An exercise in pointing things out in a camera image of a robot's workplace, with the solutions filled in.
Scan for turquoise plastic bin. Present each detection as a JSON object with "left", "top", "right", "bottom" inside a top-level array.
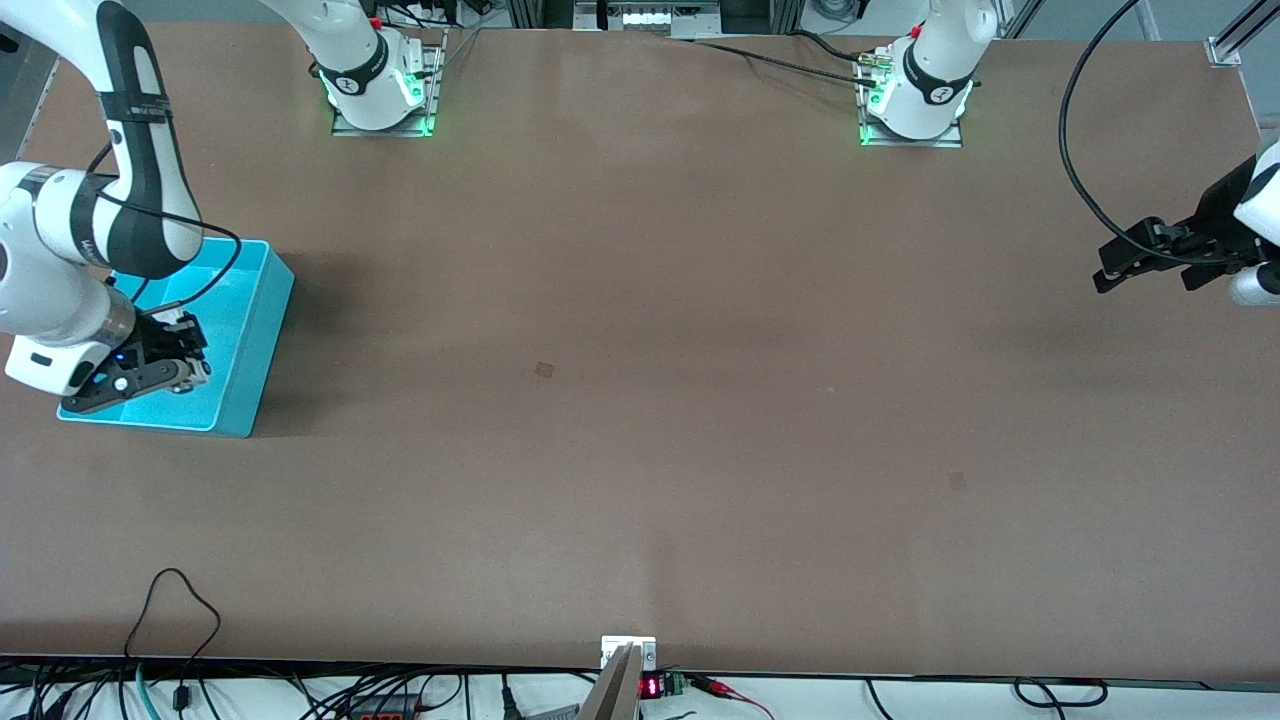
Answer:
[{"left": 57, "top": 238, "right": 296, "bottom": 439}]

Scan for grey metal bar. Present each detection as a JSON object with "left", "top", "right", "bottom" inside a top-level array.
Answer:
[{"left": 578, "top": 645, "right": 643, "bottom": 720}]

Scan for grey electronics box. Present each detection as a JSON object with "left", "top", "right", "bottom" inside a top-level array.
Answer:
[{"left": 573, "top": 0, "right": 723, "bottom": 39}]

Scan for red clip lead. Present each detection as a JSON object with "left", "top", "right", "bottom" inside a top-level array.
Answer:
[{"left": 690, "top": 675, "right": 776, "bottom": 720}]

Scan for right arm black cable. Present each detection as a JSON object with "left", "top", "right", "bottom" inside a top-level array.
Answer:
[{"left": 88, "top": 140, "right": 244, "bottom": 313}]

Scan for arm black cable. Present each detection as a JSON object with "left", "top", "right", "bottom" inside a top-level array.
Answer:
[
  {"left": 88, "top": 140, "right": 244, "bottom": 313},
  {"left": 1058, "top": 0, "right": 1217, "bottom": 267}
]

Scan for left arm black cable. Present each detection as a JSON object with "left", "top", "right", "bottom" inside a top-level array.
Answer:
[{"left": 1058, "top": 0, "right": 1217, "bottom": 267}]

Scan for aluminium frame extrusion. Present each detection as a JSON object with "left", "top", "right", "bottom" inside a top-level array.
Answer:
[{"left": 1207, "top": 0, "right": 1280, "bottom": 68}]

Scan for thin black looped cable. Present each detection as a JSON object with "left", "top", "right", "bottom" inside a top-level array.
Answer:
[{"left": 122, "top": 567, "right": 223, "bottom": 713}]

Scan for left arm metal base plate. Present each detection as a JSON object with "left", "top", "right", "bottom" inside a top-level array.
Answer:
[{"left": 857, "top": 50, "right": 966, "bottom": 149}]

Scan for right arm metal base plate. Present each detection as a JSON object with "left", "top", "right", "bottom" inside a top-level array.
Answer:
[{"left": 330, "top": 28, "right": 447, "bottom": 138}]

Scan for black cable across table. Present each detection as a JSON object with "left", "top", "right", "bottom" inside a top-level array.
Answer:
[{"left": 690, "top": 38, "right": 886, "bottom": 91}]

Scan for black coiled cable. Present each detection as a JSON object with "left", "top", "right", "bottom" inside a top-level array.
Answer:
[{"left": 1013, "top": 677, "right": 1109, "bottom": 709}]

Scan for small white mounting bracket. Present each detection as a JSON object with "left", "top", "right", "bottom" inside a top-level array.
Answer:
[{"left": 601, "top": 636, "right": 658, "bottom": 669}]

